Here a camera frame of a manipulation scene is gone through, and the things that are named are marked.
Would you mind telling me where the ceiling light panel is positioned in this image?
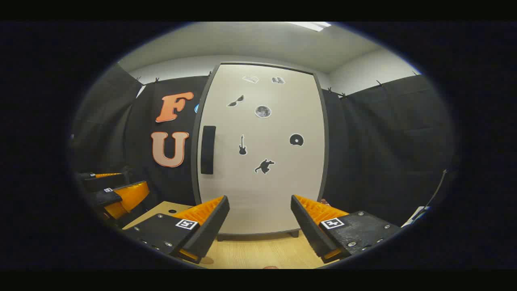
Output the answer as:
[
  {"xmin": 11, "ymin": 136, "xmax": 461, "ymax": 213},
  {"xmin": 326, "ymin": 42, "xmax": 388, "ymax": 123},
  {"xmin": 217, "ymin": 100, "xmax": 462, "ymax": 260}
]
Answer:
[{"xmin": 289, "ymin": 22, "xmax": 332, "ymax": 32}]

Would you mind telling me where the white plastic device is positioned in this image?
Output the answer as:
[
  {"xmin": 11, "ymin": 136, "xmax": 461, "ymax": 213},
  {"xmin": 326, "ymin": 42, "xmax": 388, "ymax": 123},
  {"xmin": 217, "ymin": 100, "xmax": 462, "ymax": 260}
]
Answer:
[{"xmin": 402, "ymin": 205, "xmax": 432, "ymax": 227}]

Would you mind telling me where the grey cabinet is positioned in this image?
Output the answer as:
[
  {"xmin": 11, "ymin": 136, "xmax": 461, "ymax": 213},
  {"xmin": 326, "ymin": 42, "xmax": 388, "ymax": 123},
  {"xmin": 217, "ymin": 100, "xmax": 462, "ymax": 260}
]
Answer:
[{"xmin": 190, "ymin": 61, "xmax": 330, "ymax": 242}]

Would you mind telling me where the black door handle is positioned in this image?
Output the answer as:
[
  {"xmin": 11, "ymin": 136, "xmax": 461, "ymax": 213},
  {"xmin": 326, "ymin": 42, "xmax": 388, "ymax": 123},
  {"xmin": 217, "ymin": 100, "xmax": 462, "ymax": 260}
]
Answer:
[{"xmin": 201, "ymin": 125, "xmax": 216, "ymax": 175}]

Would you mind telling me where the thin black cable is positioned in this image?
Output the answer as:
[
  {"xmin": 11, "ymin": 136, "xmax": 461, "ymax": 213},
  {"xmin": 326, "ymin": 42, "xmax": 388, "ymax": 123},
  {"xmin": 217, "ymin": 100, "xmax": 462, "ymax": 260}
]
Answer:
[{"xmin": 424, "ymin": 169, "xmax": 449, "ymax": 211}]

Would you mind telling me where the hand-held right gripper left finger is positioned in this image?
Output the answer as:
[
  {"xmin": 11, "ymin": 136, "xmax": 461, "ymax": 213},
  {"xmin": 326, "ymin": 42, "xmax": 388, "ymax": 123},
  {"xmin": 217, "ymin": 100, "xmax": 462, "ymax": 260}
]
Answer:
[{"xmin": 121, "ymin": 195, "xmax": 231, "ymax": 264}]

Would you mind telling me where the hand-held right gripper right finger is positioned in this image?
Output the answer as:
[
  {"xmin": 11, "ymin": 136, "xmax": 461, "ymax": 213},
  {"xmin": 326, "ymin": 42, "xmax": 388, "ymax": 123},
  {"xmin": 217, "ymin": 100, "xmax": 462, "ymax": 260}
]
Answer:
[{"xmin": 291, "ymin": 194, "xmax": 401, "ymax": 263}]

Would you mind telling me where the black backdrop cloth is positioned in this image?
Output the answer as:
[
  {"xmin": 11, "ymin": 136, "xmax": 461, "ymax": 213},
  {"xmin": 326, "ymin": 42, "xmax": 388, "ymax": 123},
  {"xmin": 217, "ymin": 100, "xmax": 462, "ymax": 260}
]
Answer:
[{"xmin": 71, "ymin": 63, "xmax": 457, "ymax": 227}]

